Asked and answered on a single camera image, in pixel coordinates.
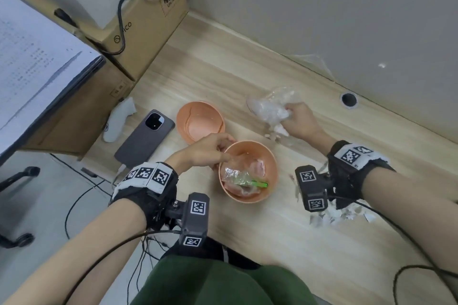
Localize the person's right hand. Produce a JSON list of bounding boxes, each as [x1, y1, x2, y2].
[[281, 102, 337, 155]]

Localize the person's left hand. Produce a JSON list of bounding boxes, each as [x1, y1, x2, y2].
[[165, 133, 237, 175]]

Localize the clear plastic bag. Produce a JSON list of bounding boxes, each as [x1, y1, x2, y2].
[[246, 87, 300, 147]]

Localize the orange bowl with wrappers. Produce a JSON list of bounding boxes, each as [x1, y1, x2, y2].
[[218, 141, 279, 204]]

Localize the person's right forearm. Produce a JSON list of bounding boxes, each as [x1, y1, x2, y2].
[[361, 167, 458, 282]]

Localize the person's left forearm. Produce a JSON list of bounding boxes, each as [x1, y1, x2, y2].
[[0, 198, 148, 305]]

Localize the empty orange bowl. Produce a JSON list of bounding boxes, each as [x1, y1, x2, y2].
[[176, 101, 226, 145]]

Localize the crumpled clear plastic wrappers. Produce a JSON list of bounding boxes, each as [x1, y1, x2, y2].
[[221, 159, 267, 199]]

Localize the grey smartphone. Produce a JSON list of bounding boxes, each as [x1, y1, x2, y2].
[[114, 109, 176, 170]]

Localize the white handheld controller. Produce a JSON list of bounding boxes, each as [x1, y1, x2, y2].
[[103, 97, 137, 143]]

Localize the pile of white scraps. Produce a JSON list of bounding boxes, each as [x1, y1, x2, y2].
[[293, 172, 377, 227]]

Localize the brown cardboard box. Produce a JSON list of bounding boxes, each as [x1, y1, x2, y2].
[[21, 0, 189, 157]]

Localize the green trousers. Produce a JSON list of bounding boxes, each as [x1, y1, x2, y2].
[[130, 254, 320, 305]]

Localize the stack of printed paper sheets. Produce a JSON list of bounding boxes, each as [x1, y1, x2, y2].
[[0, 0, 106, 167]]

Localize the black chair base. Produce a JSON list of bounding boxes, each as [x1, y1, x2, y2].
[[0, 166, 41, 249]]

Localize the round desk cable hole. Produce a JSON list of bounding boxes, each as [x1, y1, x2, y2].
[[339, 92, 359, 109]]

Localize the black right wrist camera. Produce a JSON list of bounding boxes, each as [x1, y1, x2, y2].
[[295, 165, 336, 213]]

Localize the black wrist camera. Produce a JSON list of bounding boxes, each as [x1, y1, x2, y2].
[[166, 192, 210, 249], [295, 165, 336, 213]]

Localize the black right wrist strap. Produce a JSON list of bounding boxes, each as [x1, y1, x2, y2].
[[326, 140, 396, 209]]

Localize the black wrist strap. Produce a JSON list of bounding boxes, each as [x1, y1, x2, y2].
[[326, 140, 396, 209], [109, 162, 179, 231]]

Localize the black left wrist strap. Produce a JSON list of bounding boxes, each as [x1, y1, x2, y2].
[[109, 162, 179, 231]]

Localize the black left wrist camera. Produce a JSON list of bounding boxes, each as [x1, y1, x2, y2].
[[166, 192, 210, 249]]

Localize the white phone charging cable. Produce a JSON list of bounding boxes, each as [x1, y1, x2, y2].
[[112, 163, 128, 187]]

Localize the black cable with plug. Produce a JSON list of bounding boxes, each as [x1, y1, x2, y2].
[[54, 0, 175, 56]]

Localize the black floor cables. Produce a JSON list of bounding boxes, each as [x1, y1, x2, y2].
[[49, 153, 113, 241]]

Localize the black left camera cable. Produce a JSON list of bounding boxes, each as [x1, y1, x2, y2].
[[62, 229, 182, 305]]

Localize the black camera cable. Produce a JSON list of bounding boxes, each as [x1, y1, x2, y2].
[[62, 229, 182, 305], [331, 195, 458, 305]]

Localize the black right camera cable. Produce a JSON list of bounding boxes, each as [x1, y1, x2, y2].
[[331, 195, 458, 305]]

